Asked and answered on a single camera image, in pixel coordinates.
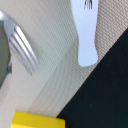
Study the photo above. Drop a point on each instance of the white fish toy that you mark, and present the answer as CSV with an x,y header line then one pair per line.
x,y
85,17

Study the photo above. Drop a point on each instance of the yellow butter box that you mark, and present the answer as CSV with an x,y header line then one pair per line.
x,y
26,120

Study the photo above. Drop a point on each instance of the fork with wooden handle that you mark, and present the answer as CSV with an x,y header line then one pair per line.
x,y
19,43

